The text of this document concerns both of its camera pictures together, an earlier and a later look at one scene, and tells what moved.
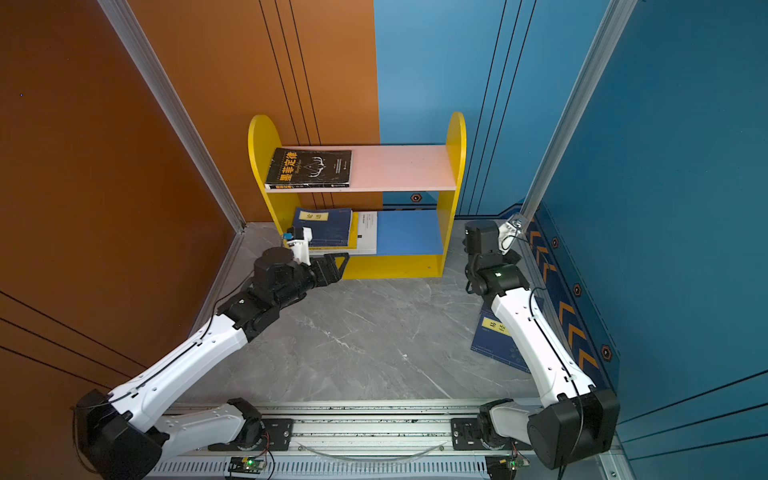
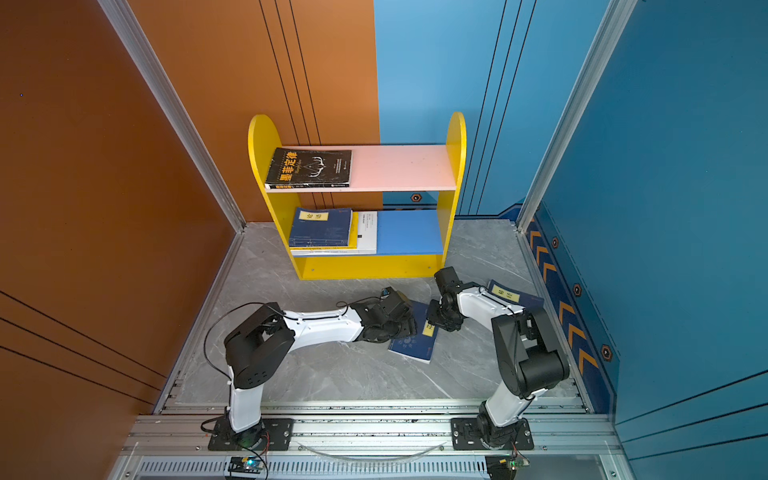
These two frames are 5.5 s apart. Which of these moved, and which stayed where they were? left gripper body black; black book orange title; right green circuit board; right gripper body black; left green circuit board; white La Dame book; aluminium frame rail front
Moved: left gripper body black; right gripper body black
Stayed: white La Dame book; black book orange title; left green circuit board; right green circuit board; aluminium frame rail front
